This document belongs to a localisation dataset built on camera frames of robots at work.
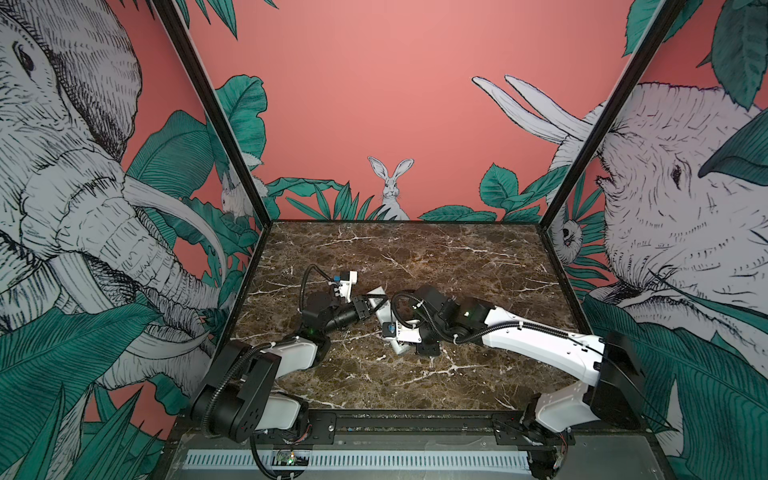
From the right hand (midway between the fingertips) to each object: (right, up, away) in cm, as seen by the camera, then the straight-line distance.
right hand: (403, 335), depth 76 cm
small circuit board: (-27, -28, -6) cm, 39 cm away
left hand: (-4, +9, +2) cm, 10 cm away
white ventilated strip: (-8, -28, -6) cm, 30 cm away
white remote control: (-6, +7, +5) cm, 10 cm away
